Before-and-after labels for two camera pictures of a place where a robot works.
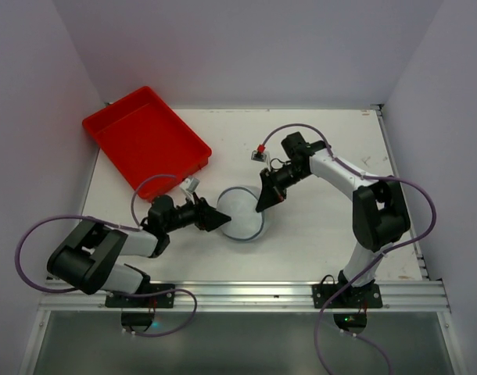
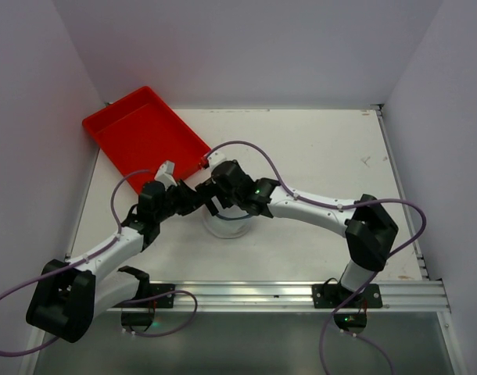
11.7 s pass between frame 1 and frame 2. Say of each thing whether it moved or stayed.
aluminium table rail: stayed
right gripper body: moved
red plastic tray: stayed
